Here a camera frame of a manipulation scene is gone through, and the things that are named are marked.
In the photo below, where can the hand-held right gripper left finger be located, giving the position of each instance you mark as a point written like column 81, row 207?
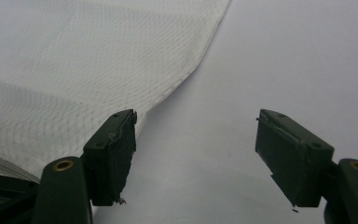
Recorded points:
column 110, row 161

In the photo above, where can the white mesh laundry bag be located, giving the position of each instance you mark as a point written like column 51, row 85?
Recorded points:
column 84, row 68

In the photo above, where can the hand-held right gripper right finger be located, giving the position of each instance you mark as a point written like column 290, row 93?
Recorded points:
column 293, row 161

